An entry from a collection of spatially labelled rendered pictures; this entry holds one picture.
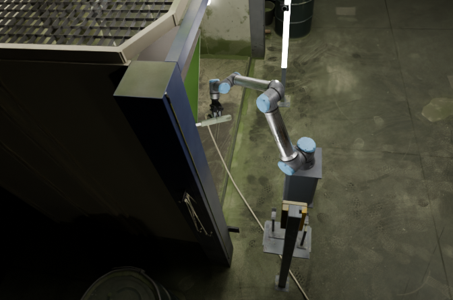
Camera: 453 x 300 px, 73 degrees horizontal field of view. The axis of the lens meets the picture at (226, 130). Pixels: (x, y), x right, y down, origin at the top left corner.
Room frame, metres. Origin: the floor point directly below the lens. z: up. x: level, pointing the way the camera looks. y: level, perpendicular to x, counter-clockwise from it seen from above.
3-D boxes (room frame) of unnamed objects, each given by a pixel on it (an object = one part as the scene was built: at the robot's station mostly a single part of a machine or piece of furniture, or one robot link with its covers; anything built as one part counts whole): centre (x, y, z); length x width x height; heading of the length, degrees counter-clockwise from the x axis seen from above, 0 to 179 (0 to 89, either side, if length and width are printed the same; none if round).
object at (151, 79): (0.83, 0.24, 1.14); 0.18 x 0.18 x 2.29; 72
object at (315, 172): (1.32, -0.62, 0.32); 0.31 x 0.31 x 0.64; 72
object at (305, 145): (1.31, -0.61, 0.83); 0.17 x 0.15 x 0.18; 125
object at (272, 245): (0.65, -0.28, 0.78); 0.31 x 0.23 x 0.01; 72
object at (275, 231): (0.67, -0.29, 0.95); 0.26 x 0.15 x 0.32; 72
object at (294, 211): (0.51, -0.24, 0.82); 0.06 x 0.06 x 1.64; 72
